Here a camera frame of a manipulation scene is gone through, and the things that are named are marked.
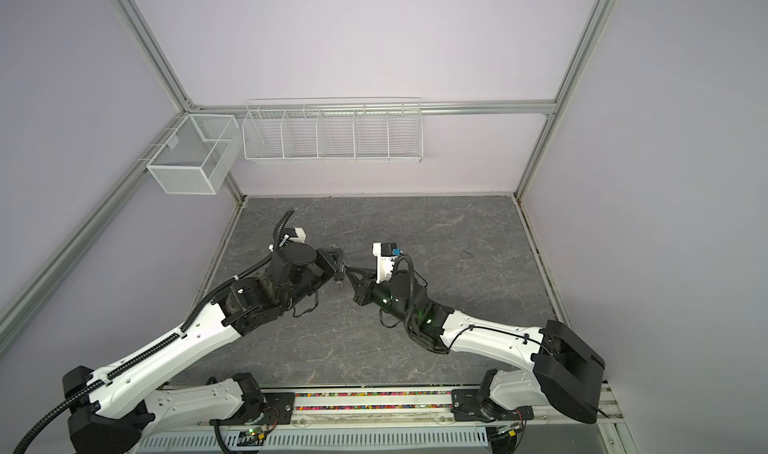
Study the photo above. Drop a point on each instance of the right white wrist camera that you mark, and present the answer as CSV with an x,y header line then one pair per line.
x,y
386,253

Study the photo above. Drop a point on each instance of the white wire shelf basket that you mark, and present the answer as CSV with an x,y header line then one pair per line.
x,y
375,129

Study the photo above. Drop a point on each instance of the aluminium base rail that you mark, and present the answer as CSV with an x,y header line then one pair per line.
x,y
324,408

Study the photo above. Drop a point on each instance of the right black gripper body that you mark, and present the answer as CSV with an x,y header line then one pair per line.
x,y
386,298

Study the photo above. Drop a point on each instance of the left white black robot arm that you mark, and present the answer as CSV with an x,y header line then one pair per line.
x,y
229,312

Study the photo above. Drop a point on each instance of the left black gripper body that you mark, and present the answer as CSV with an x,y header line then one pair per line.
x,y
323,268

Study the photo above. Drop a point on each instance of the white mesh box basket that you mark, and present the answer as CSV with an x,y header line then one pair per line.
x,y
198,154

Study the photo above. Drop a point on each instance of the aluminium enclosure frame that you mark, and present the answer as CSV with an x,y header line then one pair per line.
x,y
18,316

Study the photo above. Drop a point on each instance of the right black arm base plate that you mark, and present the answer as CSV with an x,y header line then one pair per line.
x,y
469,406

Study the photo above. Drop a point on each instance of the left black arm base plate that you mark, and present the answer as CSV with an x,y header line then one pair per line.
x,y
275,409

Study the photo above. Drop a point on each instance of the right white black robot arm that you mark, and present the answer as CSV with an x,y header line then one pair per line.
x,y
549,365

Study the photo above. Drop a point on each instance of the white vented cable duct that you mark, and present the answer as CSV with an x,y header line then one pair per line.
x,y
316,440

